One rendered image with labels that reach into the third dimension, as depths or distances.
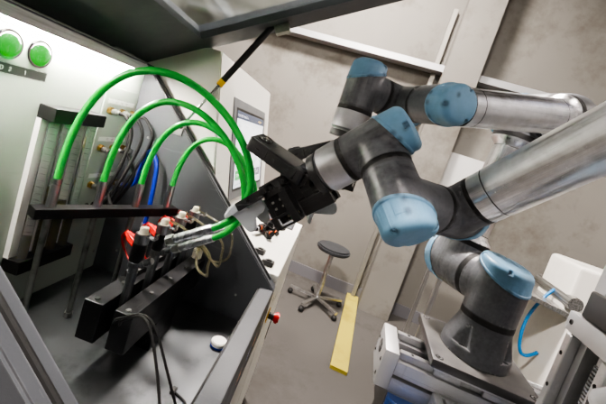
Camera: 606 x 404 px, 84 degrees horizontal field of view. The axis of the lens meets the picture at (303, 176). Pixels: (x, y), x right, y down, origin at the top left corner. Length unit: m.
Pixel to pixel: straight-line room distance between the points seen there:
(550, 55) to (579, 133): 3.46
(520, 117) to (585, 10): 3.41
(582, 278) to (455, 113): 2.21
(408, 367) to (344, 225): 2.76
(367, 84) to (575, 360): 0.59
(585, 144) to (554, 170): 0.04
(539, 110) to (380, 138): 0.41
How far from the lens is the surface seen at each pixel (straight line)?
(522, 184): 0.50
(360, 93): 0.70
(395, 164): 0.46
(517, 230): 3.78
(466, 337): 0.91
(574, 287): 2.76
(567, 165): 0.49
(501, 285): 0.87
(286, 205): 0.55
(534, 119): 0.81
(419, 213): 0.43
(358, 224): 3.56
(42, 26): 0.79
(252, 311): 0.89
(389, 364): 0.90
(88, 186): 1.03
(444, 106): 0.63
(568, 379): 0.78
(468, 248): 0.95
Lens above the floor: 1.38
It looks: 6 degrees down
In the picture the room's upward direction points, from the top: 18 degrees clockwise
